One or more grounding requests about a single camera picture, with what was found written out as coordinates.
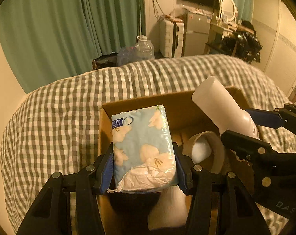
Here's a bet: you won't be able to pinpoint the hanging wall cables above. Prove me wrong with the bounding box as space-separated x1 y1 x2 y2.
151 0 163 20

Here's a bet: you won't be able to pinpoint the clear water jug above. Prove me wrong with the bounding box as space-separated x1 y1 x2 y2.
134 35 155 60

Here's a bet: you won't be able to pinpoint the white knitted glove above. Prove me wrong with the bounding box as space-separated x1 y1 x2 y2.
148 185 188 231

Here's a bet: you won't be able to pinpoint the white louvred wardrobe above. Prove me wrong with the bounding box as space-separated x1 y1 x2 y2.
251 0 296 98

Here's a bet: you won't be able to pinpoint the white oval mirror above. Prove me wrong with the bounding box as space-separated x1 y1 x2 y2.
220 0 237 22

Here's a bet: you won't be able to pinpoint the white dressing table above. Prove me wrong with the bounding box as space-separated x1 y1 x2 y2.
205 21 239 54

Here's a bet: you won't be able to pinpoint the dark box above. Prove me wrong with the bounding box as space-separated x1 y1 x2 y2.
93 54 119 71

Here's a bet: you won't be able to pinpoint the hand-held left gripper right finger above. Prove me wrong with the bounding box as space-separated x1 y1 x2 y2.
172 144 271 235

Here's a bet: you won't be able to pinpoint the pile of black bags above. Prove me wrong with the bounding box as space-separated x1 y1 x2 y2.
221 21 263 63

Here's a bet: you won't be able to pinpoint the blue floral tissue packet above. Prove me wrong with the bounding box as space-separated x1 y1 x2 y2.
107 104 176 193

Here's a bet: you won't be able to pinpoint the white suitcase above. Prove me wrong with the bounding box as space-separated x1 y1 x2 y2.
160 20 185 58

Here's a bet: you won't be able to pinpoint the beige tape roll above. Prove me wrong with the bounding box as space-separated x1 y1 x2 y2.
182 131 227 174

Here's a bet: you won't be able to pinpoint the cardboard box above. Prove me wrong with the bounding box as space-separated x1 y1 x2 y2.
98 86 255 235

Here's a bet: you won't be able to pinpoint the white pole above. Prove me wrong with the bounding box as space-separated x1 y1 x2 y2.
138 5 143 38

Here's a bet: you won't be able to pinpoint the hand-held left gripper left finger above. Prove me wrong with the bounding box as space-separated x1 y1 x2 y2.
16 143 114 235

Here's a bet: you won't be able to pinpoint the clear plastic bag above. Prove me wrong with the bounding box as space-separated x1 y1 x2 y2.
171 5 188 18

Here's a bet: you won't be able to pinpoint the white rounded object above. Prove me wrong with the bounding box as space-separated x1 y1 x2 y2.
191 138 212 163

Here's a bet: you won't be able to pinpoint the grey checked blanket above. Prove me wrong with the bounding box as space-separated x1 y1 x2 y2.
0 54 296 235

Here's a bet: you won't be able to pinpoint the grey small fridge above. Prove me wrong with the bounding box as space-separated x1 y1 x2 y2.
183 12 211 57

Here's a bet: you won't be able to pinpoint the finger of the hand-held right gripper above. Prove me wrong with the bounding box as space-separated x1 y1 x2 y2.
245 106 290 129
221 130 279 162

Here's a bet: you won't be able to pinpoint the white plastic bottle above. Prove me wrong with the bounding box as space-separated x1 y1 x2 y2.
191 76 260 144

